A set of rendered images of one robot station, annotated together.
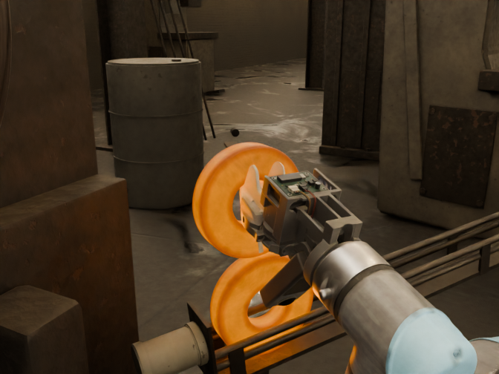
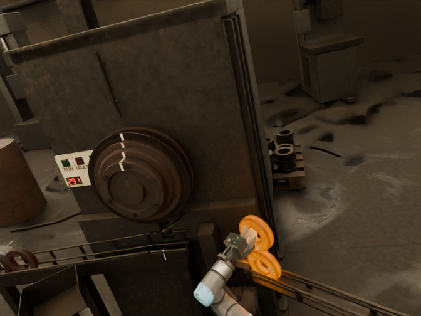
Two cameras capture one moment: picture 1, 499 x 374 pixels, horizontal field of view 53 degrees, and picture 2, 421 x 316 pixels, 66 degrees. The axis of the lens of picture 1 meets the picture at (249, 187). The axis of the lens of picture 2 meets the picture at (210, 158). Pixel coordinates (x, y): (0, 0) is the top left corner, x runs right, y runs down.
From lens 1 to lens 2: 1.24 m
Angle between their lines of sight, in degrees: 72
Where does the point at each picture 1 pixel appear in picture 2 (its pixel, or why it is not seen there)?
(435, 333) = (199, 288)
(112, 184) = (248, 204)
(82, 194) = (236, 205)
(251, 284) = (254, 256)
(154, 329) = (385, 251)
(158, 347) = not seen: hidden behind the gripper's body
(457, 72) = not seen: outside the picture
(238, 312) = (252, 261)
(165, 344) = not seen: hidden behind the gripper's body
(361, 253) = (217, 265)
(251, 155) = (250, 221)
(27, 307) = (205, 229)
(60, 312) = (206, 234)
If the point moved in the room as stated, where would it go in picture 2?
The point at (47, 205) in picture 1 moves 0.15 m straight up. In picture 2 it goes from (225, 205) to (218, 179)
